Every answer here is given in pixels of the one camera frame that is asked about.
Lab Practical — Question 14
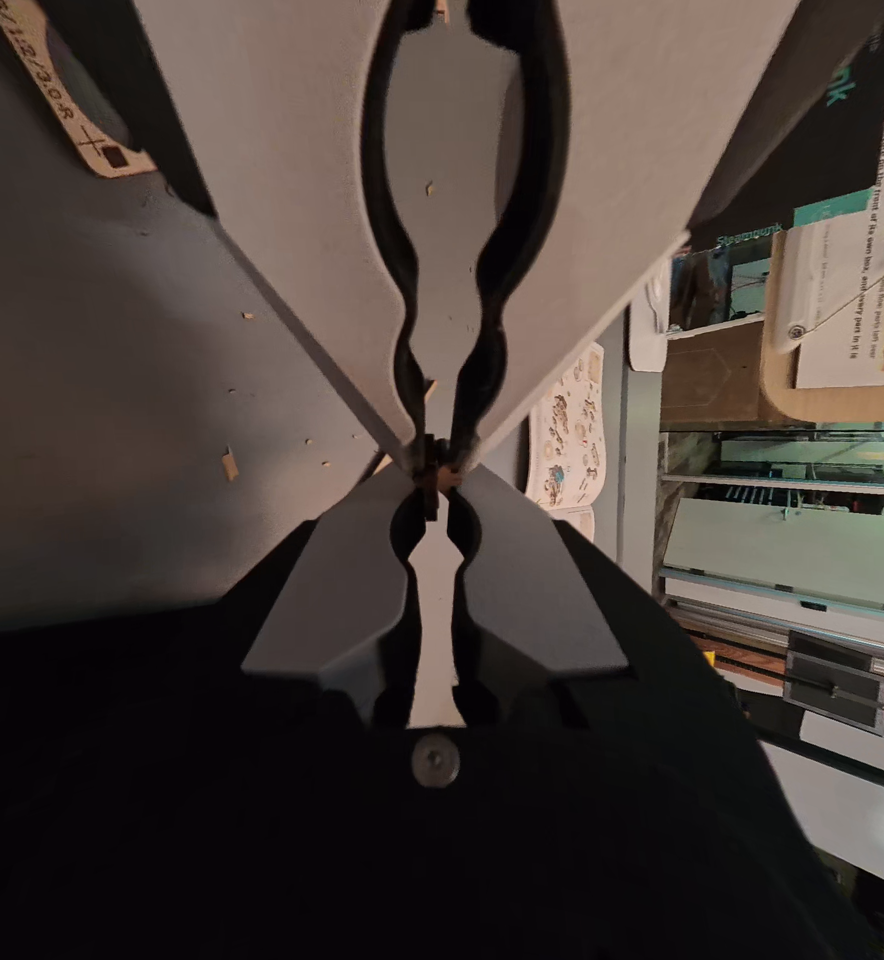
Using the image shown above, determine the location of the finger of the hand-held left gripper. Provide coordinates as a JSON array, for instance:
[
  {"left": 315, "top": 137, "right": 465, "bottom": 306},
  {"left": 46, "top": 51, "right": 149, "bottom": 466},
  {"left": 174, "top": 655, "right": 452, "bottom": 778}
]
[
  {"left": 445, "top": 0, "right": 804, "bottom": 474},
  {"left": 134, "top": 0, "right": 431, "bottom": 480}
]

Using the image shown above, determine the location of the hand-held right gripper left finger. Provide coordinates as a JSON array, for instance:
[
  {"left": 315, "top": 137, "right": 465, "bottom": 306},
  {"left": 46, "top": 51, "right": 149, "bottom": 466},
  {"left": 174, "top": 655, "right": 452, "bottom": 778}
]
[{"left": 241, "top": 465, "right": 422, "bottom": 727}]

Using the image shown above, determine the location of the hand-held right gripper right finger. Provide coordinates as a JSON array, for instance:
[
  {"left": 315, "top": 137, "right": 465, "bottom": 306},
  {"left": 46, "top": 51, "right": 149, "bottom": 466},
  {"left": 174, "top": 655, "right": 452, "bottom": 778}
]
[{"left": 445, "top": 465, "right": 630, "bottom": 727}]

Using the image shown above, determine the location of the laser-cut wooden parts sheet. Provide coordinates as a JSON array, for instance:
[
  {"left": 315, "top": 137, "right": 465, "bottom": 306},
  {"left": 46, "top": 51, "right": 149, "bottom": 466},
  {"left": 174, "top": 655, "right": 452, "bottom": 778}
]
[{"left": 0, "top": 0, "right": 159, "bottom": 180}]

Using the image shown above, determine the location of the small wooden gear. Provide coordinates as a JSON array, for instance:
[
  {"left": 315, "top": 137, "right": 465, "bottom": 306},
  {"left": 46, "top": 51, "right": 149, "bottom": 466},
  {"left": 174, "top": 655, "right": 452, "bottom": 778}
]
[{"left": 410, "top": 433, "right": 464, "bottom": 524}]

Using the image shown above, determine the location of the thin wooden stick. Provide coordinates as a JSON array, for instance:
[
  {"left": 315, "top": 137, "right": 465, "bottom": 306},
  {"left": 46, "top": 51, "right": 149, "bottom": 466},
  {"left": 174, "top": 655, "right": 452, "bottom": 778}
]
[{"left": 358, "top": 378, "right": 440, "bottom": 483}]

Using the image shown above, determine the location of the black model kit box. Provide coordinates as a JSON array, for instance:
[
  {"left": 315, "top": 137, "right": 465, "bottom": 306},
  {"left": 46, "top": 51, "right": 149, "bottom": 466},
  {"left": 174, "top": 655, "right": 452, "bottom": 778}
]
[{"left": 712, "top": 30, "right": 884, "bottom": 252}]

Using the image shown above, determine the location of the open instruction booklet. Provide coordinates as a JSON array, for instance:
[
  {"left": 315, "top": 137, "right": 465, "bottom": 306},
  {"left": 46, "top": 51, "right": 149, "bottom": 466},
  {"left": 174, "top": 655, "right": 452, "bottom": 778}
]
[{"left": 526, "top": 341, "right": 606, "bottom": 543}]

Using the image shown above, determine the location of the white document stand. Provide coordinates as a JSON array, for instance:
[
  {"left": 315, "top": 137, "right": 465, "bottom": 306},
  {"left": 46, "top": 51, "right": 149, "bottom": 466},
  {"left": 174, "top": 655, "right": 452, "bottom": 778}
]
[{"left": 628, "top": 225, "right": 884, "bottom": 374}]

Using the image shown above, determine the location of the brown cardboard box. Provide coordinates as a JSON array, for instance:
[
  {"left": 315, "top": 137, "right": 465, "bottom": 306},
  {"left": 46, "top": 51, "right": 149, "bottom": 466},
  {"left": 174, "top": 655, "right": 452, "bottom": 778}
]
[{"left": 661, "top": 321, "right": 797, "bottom": 425}]

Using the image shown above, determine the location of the instruction poster board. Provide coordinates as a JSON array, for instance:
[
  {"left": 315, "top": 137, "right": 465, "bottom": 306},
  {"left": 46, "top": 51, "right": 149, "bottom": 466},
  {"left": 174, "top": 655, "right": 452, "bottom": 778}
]
[{"left": 760, "top": 0, "right": 884, "bottom": 423}]

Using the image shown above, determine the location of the black mesh wrist pad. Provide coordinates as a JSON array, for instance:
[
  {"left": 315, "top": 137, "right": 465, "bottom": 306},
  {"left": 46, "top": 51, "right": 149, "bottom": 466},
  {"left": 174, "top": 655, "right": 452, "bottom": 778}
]
[{"left": 0, "top": 600, "right": 263, "bottom": 960}]

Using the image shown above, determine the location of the black wall-mounted box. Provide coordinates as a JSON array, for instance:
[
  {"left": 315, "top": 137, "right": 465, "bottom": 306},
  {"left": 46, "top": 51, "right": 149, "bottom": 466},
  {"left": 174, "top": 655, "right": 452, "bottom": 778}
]
[{"left": 783, "top": 628, "right": 884, "bottom": 739}]

